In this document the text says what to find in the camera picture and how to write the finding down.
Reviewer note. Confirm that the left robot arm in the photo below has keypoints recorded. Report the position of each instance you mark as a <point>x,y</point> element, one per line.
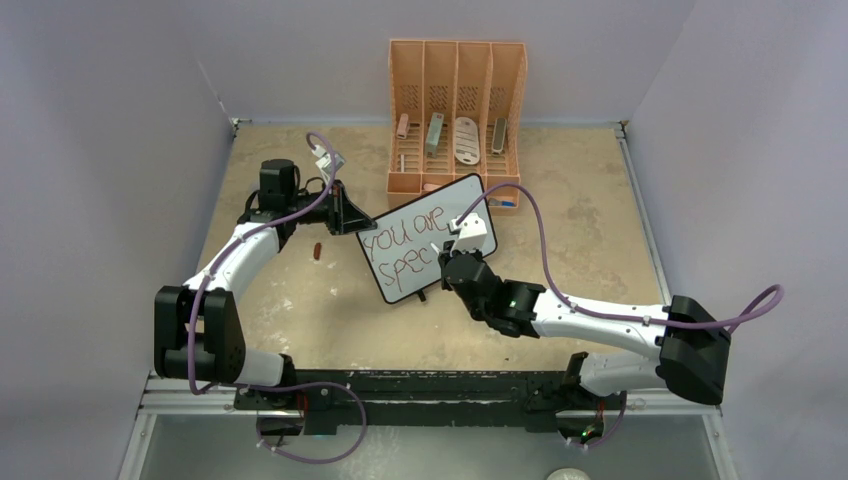
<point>197,330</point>

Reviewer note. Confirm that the black aluminium base frame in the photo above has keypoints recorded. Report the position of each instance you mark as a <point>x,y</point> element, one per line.
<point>396,424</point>

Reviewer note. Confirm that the grey eraser block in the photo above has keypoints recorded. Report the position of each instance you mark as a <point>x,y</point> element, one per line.
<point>498,137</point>

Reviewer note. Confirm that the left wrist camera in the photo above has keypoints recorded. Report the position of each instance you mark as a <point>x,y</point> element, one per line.
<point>323,163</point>

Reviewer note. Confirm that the blue grey small item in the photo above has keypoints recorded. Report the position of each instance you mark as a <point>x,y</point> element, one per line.
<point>494,202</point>

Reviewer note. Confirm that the white round object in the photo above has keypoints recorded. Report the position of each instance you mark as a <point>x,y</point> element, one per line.
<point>568,474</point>

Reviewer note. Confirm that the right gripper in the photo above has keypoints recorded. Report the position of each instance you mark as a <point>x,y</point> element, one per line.
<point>444,255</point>

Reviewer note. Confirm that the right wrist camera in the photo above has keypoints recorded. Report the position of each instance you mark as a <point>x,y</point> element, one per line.
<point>469,233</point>

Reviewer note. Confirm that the grey green box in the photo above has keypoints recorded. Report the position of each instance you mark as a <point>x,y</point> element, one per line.
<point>433,134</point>

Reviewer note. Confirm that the peach plastic desk organizer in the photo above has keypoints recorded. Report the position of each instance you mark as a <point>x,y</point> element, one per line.
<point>455,108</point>

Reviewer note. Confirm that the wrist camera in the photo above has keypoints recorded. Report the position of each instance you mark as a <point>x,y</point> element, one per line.
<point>323,163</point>
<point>469,233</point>

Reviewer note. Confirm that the white oval perforated plate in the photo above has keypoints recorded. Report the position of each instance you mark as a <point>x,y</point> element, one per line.
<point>466,141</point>

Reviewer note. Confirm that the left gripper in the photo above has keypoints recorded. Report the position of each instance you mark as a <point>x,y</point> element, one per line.
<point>342,216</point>

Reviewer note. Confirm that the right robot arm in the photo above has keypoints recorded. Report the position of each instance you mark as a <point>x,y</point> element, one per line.
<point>679,346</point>

